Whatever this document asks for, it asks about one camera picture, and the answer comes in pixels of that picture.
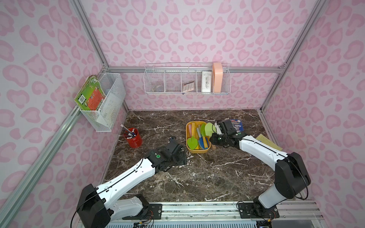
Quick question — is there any green pointed trowel yellow handle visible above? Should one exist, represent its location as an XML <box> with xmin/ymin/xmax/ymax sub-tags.
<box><xmin>187</xmin><ymin>123</ymin><xmax>198</xmax><ymax>150</ymax></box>

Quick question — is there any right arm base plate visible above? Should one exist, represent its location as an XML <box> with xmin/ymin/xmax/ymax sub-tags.
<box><xmin>236</xmin><ymin>201</ymin><xmax>280</xmax><ymax>219</ymax></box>

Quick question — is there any pale green shovel wooden handle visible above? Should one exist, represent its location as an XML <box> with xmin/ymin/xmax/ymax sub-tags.
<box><xmin>204</xmin><ymin>123</ymin><xmax>217</xmax><ymax>147</ymax></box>

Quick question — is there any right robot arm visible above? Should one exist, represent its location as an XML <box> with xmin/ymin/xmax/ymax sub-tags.
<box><xmin>209</xmin><ymin>120</ymin><xmax>311</xmax><ymax>212</ymax></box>

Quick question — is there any red pen cup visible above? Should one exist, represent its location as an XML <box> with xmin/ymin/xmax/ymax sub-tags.
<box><xmin>121</xmin><ymin>125</ymin><xmax>143</xmax><ymax>149</ymax></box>

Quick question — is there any white wire shelf back wall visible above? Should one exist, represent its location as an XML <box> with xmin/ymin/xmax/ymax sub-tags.
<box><xmin>143</xmin><ymin>63</ymin><xmax>232</xmax><ymax>95</ymax></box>

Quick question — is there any blue shovel wooden handle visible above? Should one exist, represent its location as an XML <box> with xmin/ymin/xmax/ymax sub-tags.
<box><xmin>199</xmin><ymin>137</ymin><xmax>204</xmax><ymax>150</ymax></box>

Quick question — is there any round metal tin in shelf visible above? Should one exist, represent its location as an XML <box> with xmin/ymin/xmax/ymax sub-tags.
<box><xmin>153</xmin><ymin>83</ymin><xmax>164</xmax><ymax>93</ymax></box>

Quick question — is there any round green trowel yellow handle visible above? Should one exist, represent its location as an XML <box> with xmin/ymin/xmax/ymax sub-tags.
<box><xmin>199</xmin><ymin>123</ymin><xmax>206</xmax><ymax>137</ymax></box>

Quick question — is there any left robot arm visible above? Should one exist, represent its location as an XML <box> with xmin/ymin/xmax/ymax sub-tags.
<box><xmin>76</xmin><ymin>136</ymin><xmax>187</xmax><ymax>228</ymax></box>

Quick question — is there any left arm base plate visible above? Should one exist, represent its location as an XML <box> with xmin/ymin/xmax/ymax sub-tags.
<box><xmin>122</xmin><ymin>203</ymin><xmax>163</xmax><ymax>220</ymax></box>

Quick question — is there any white paper in basket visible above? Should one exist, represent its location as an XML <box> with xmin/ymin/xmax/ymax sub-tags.
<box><xmin>97</xmin><ymin>92</ymin><xmax>120</xmax><ymax>128</ymax></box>

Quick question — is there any small calculator in shelf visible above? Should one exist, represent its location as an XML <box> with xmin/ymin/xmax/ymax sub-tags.
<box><xmin>182</xmin><ymin>81</ymin><xmax>196</xmax><ymax>93</ymax></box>

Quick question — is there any thick blue cover book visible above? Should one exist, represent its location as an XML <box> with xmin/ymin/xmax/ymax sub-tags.
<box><xmin>230</xmin><ymin>119</ymin><xmax>244</xmax><ymax>132</ymax></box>

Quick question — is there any yellow plastic storage box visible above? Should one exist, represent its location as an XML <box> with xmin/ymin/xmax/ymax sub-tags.
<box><xmin>185</xmin><ymin>121</ymin><xmax>211</xmax><ymax>154</ymax></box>

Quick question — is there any pink box in shelf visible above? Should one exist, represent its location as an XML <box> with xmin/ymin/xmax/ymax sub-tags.
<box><xmin>212</xmin><ymin>62</ymin><xmax>223</xmax><ymax>93</ymax></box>

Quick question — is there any yellow green booklet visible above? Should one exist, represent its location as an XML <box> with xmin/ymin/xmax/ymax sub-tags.
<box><xmin>256</xmin><ymin>134</ymin><xmax>283</xmax><ymax>151</ymax></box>

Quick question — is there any narrow green trowel yellow handle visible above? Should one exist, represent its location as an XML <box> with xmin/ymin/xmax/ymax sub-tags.
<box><xmin>202</xmin><ymin>135</ymin><xmax>209</xmax><ymax>150</ymax></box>

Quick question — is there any purple shovel pink handle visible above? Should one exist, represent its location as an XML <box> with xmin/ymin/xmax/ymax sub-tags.
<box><xmin>188</xmin><ymin>124</ymin><xmax>192</xmax><ymax>138</ymax></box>

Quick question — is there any white box in shelf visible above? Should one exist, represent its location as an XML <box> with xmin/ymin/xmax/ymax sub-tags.
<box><xmin>201</xmin><ymin>71</ymin><xmax>213</xmax><ymax>93</ymax></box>

